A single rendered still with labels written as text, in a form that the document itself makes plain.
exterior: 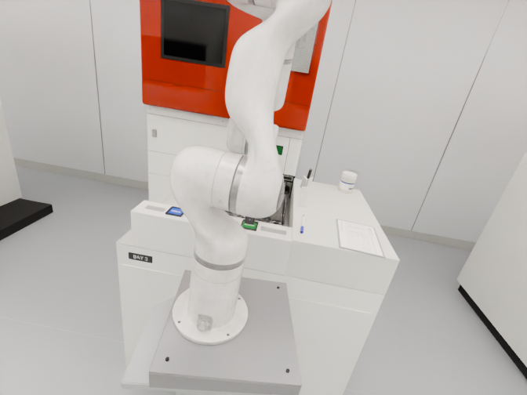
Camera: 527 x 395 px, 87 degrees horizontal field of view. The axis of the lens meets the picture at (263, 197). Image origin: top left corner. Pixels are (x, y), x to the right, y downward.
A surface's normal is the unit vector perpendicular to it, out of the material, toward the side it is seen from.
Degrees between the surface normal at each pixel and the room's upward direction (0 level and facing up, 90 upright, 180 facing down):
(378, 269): 90
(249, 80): 76
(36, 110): 90
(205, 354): 3
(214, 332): 3
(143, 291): 90
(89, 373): 0
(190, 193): 94
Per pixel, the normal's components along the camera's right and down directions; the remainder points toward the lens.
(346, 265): -0.11, 0.39
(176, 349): 0.19, -0.90
